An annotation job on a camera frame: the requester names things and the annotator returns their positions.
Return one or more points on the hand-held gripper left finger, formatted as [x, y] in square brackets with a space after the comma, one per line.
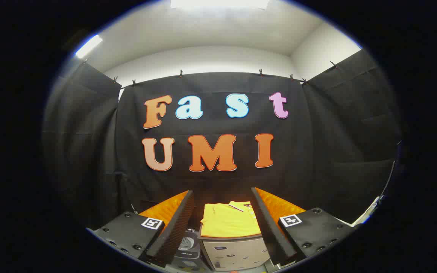
[178, 227]

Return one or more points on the rectangular ceiling light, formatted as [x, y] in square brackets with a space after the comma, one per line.
[88, 46]
[218, 3]

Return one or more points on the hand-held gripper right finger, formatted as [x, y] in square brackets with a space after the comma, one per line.
[269, 227]

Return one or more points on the yellow polo shirt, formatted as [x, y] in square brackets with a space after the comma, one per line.
[228, 222]

